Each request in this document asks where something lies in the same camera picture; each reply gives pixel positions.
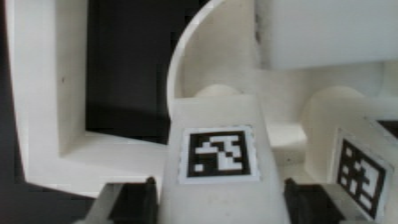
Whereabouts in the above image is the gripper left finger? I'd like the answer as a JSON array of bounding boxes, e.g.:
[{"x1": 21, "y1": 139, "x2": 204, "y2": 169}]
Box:
[{"x1": 76, "y1": 177, "x2": 157, "y2": 224}]

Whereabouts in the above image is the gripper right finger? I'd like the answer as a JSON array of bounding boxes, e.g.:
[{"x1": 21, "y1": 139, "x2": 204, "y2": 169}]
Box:
[{"x1": 284, "y1": 178, "x2": 344, "y2": 224}]

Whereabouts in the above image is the white stool leg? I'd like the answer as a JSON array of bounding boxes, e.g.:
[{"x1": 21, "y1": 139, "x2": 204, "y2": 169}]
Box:
[
  {"x1": 253, "y1": 0, "x2": 398, "y2": 70},
  {"x1": 157, "y1": 95, "x2": 289, "y2": 224},
  {"x1": 301, "y1": 86, "x2": 398, "y2": 224}
]

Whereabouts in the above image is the white round stool seat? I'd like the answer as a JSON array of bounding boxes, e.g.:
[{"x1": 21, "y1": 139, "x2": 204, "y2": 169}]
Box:
[{"x1": 165, "y1": 0, "x2": 398, "y2": 184}]

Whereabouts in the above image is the white U-shaped fence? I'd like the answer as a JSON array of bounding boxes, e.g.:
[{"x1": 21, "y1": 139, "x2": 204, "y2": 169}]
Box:
[{"x1": 5, "y1": 0, "x2": 166, "y2": 197}]

